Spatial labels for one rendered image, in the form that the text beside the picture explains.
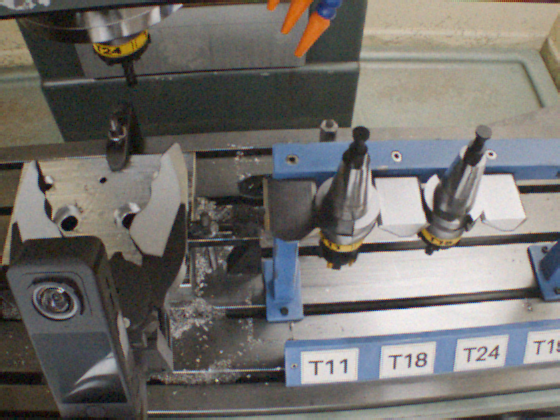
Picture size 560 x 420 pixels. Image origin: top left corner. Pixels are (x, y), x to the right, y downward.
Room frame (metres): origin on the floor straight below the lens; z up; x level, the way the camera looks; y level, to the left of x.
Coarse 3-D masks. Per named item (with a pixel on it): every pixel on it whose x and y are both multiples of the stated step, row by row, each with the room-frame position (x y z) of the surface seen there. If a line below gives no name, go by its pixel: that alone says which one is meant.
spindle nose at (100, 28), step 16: (48, 16) 0.32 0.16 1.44; (64, 16) 0.31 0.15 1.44; (80, 16) 0.31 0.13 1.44; (96, 16) 0.31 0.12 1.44; (112, 16) 0.32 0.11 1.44; (128, 16) 0.32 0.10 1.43; (144, 16) 0.33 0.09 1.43; (160, 16) 0.34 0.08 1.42; (48, 32) 0.32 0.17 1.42; (64, 32) 0.32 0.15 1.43; (80, 32) 0.32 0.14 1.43; (96, 32) 0.32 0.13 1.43; (112, 32) 0.32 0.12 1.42; (128, 32) 0.32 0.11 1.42
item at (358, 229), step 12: (324, 192) 0.31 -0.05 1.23; (372, 192) 0.31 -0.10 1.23; (324, 204) 0.30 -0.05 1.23; (372, 204) 0.30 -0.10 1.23; (324, 216) 0.28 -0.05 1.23; (372, 216) 0.28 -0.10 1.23; (324, 228) 0.28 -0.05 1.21; (336, 228) 0.27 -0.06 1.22; (348, 228) 0.28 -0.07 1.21; (360, 228) 0.27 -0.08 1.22; (372, 228) 0.28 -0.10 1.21
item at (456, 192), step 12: (456, 156) 0.31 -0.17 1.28; (456, 168) 0.30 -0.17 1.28; (468, 168) 0.29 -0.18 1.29; (480, 168) 0.29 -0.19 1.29; (444, 180) 0.30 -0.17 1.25; (456, 180) 0.29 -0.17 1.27; (468, 180) 0.29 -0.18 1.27; (480, 180) 0.29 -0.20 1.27; (444, 192) 0.30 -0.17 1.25; (456, 192) 0.29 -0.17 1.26; (468, 192) 0.29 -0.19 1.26; (444, 204) 0.29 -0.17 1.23; (456, 204) 0.29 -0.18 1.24; (468, 204) 0.29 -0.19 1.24
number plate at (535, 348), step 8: (528, 336) 0.25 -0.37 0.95; (536, 336) 0.25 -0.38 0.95; (544, 336) 0.25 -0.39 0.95; (552, 336) 0.25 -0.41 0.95; (528, 344) 0.24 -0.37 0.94; (536, 344) 0.24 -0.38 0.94; (544, 344) 0.24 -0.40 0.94; (552, 344) 0.24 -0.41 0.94; (528, 352) 0.23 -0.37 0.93; (536, 352) 0.23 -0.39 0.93; (544, 352) 0.23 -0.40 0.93; (552, 352) 0.23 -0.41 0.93; (528, 360) 0.22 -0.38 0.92; (536, 360) 0.22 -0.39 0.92; (544, 360) 0.22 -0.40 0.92
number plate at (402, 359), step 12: (384, 348) 0.24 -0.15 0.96; (396, 348) 0.24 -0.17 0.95; (408, 348) 0.24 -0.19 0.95; (420, 348) 0.24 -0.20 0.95; (432, 348) 0.24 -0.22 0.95; (384, 360) 0.23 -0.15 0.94; (396, 360) 0.23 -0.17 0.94; (408, 360) 0.23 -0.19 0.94; (420, 360) 0.22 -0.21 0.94; (432, 360) 0.22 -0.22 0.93; (384, 372) 0.21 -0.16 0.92; (396, 372) 0.21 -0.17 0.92; (408, 372) 0.21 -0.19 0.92; (420, 372) 0.21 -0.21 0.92; (432, 372) 0.21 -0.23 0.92
